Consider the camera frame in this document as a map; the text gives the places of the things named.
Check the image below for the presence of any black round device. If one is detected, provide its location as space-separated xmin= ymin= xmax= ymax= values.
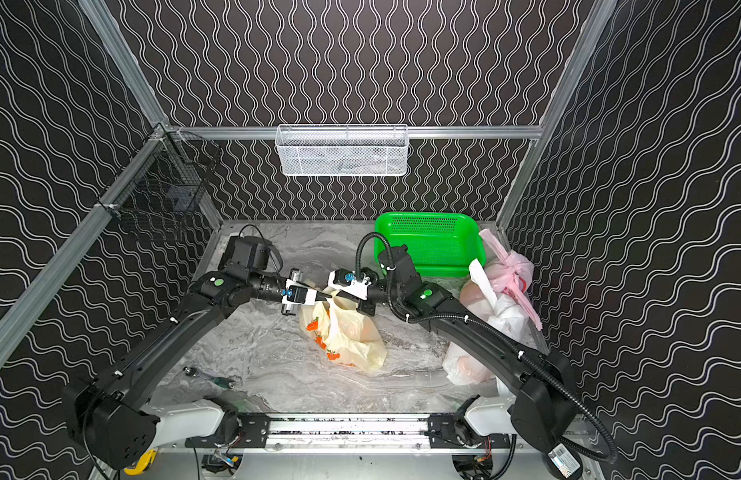
xmin=544 ymin=444 xmax=584 ymax=480

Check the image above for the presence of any yellow bag with orange print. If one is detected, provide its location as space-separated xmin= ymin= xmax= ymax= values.
xmin=298 ymin=291 xmax=388 ymax=374

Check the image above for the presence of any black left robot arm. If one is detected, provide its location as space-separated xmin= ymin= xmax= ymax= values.
xmin=62 ymin=233 xmax=286 ymax=469

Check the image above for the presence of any yellow tape measure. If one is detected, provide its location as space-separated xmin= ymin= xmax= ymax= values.
xmin=122 ymin=449 xmax=158 ymax=476

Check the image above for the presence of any white plastic bag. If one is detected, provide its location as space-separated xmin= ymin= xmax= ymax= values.
xmin=443 ymin=259 xmax=528 ymax=386

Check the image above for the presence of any white wire mesh basket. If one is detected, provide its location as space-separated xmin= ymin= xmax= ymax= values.
xmin=274 ymin=124 xmax=410 ymax=177

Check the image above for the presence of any pink plastic bag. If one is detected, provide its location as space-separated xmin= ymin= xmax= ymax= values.
xmin=460 ymin=229 xmax=543 ymax=331

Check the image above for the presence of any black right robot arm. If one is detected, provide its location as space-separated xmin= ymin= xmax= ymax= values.
xmin=354 ymin=232 xmax=619 ymax=464

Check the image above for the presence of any black wire basket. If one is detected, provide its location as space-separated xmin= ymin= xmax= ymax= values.
xmin=106 ymin=130 xmax=220 ymax=245

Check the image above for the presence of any green plastic basket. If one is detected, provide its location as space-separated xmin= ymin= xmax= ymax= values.
xmin=375 ymin=212 xmax=487 ymax=278

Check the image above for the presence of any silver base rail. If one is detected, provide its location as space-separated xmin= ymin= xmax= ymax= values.
xmin=218 ymin=411 xmax=516 ymax=455

